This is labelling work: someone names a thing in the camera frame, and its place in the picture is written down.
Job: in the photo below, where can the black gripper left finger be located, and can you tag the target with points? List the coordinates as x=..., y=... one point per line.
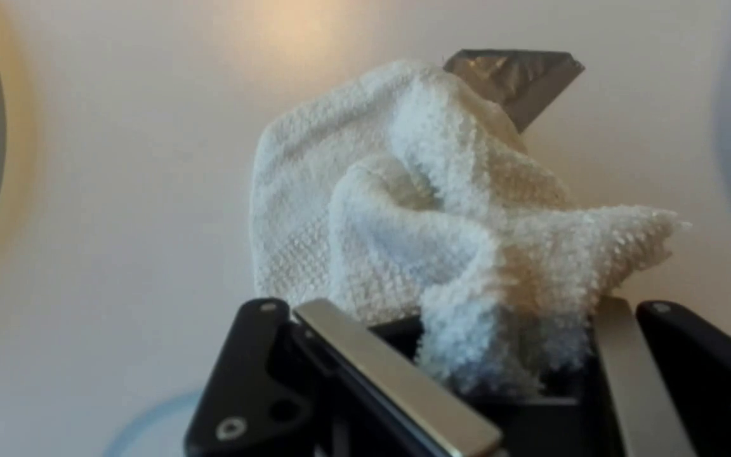
x=366, y=390

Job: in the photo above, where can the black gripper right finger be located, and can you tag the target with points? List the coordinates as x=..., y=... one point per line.
x=678, y=381

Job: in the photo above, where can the white terry towel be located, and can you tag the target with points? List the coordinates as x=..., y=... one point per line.
x=432, y=229

